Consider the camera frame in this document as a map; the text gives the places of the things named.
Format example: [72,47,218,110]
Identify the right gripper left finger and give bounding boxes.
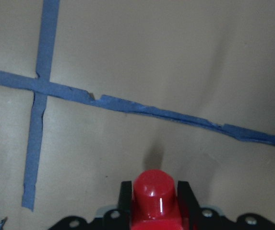
[117,181,132,230]

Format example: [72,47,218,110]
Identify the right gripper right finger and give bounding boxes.
[177,181,201,230]

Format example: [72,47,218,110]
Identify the red toy block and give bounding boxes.
[131,169,189,230]

